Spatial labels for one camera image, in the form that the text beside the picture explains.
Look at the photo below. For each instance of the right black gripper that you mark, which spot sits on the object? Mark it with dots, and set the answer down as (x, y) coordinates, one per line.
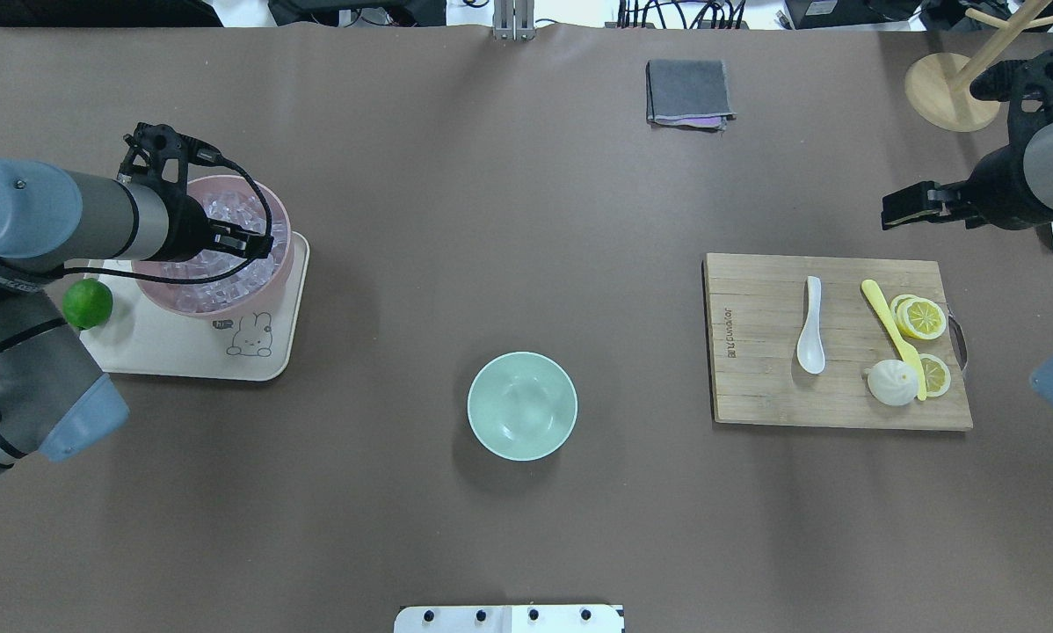
(998, 188)

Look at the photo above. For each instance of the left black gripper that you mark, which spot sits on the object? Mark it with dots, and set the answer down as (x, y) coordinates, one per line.
(187, 227)

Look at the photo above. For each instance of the white ceramic spoon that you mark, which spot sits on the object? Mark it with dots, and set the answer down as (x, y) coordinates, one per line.
(809, 349)

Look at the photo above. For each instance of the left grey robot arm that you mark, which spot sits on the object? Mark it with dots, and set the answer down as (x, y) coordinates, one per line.
(54, 397)

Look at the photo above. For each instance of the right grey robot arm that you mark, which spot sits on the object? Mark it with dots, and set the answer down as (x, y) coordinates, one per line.
(1010, 189)

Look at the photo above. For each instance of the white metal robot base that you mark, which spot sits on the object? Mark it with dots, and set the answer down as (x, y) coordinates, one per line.
(573, 617)

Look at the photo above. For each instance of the pink bowl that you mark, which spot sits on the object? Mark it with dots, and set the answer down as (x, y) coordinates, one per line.
(161, 294)

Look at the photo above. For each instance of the pile of clear ice cubes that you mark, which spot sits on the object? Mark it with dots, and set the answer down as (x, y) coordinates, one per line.
(210, 297)

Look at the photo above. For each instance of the mint green bowl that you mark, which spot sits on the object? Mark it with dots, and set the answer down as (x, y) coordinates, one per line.
(522, 406)

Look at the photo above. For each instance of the stacked lemon slices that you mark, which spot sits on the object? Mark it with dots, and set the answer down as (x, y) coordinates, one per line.
(918, 318)

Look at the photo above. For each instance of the wooden mug tree stand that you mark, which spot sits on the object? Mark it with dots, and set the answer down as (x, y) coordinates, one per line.
(937, 86)

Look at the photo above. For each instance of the green lime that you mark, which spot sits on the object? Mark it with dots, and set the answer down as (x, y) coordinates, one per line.
(87, 304)

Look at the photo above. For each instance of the cream serving tray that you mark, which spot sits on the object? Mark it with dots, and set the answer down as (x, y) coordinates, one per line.
(142, 338)

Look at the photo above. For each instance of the yellow plastic knife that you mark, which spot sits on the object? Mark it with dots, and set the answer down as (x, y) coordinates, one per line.
(906, 352)

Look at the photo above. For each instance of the lemon slice near bun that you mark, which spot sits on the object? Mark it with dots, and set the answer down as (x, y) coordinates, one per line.
(938, 377)

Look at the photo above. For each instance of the white steamed bun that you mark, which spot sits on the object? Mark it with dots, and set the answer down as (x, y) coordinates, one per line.
(892, 382)

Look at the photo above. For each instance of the bamboo cutting board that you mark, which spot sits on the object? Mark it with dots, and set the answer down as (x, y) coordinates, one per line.
(757, 306)

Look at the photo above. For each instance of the folded grey cloth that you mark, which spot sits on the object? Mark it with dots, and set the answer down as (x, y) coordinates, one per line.
(688, 94)

